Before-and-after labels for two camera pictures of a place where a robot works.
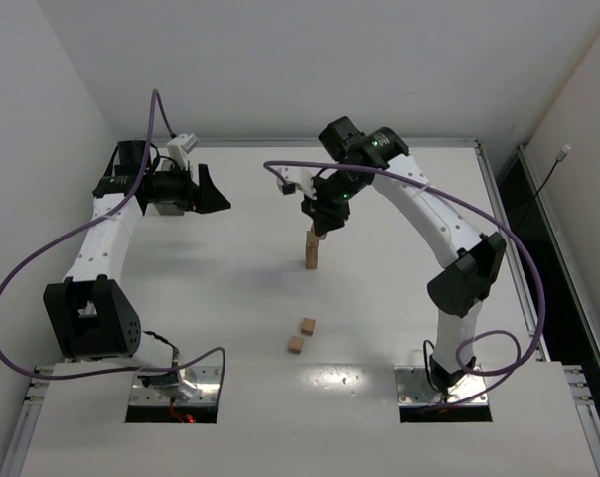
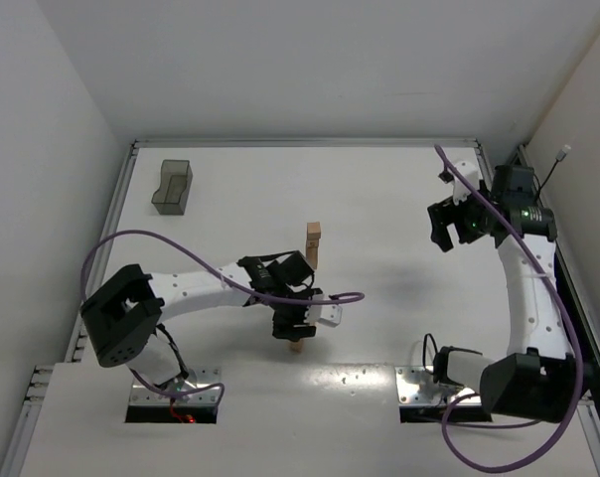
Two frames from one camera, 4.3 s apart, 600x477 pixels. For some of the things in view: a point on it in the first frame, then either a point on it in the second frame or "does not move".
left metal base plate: [205, 378] does not move
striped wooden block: [312, 252] does not move
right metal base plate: [412, 388] does not move
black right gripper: [325, 215] → [452, 217]
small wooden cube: [295, 344] does not move
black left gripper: [200, 187] → [293, 330]
